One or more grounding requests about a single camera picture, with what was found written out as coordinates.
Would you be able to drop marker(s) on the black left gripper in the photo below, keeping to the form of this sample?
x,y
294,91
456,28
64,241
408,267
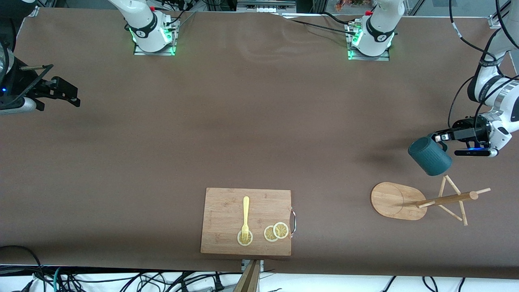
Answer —
x,y
467,133

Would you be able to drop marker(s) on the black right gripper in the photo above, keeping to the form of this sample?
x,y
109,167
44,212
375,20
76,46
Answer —
x,y
21,86

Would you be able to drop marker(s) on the teal mug with yellow inside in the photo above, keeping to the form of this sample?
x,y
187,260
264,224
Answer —
x,y
429,158

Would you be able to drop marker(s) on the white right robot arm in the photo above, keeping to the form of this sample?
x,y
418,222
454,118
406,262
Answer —
x,y
142,24

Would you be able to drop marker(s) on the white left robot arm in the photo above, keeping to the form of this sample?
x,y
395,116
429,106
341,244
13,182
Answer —
x,y
379,28

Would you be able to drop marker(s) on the wooden mug rack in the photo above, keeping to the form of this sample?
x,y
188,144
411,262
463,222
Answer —
x,y
395,200

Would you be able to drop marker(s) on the brown table cover sheet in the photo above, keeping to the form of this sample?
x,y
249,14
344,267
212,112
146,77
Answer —
x,y
202,142

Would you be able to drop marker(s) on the lemon slice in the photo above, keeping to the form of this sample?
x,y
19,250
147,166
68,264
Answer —
x,y
245,242
281,230
268,234

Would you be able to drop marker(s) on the bamboo cutting board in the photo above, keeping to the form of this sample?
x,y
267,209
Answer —
x,y
227,211

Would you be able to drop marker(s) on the yellow plastic fork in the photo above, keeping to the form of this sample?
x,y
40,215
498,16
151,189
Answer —
x,y
245,211

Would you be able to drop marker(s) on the white power strip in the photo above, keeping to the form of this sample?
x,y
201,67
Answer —
x,y
265,6

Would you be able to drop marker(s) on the wooden beam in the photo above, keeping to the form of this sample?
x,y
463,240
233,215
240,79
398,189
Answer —
x,y
248,280

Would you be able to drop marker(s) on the metal corner bracket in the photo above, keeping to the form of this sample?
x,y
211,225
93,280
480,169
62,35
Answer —
x,y
32,11

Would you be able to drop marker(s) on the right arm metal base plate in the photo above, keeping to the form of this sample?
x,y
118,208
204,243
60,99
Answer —
x,y
170,50

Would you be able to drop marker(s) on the aluminium frame profile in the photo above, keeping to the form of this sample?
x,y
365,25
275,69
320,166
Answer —
x,y
502,10

